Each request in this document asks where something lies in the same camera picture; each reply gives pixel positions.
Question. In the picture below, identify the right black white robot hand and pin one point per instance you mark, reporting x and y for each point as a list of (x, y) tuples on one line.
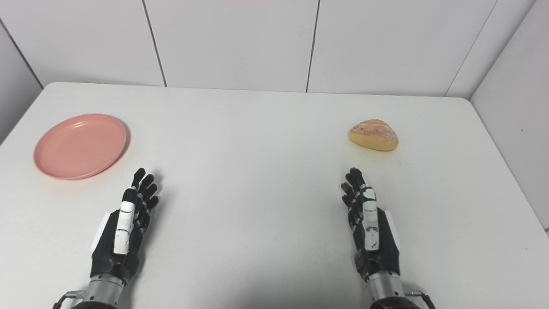
[(377, 244)]

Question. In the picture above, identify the golden bread roll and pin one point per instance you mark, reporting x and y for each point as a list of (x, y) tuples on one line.
[(374, 135)]

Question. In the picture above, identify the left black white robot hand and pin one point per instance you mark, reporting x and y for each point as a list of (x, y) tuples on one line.
[(124, 240)]

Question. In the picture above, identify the pink round plate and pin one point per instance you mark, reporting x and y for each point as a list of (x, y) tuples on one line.
[(80, 146)]

